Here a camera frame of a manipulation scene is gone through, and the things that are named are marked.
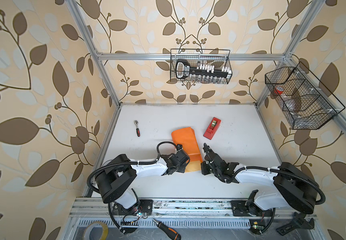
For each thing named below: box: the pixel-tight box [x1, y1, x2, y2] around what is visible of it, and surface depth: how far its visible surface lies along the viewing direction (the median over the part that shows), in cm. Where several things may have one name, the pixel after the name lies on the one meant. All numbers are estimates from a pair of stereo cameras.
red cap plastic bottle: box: [273, 86, 300, 115], surface depth 80 cm
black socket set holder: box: [175, 59, 232, 79], surface depth 84 cm
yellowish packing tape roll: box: [82, 221, 109, 240], surface depth 67 cm
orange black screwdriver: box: [152, 218, 182, 240], surface depth 68 cm
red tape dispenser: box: [203, 117, 222, 140], surface depth 102 cm
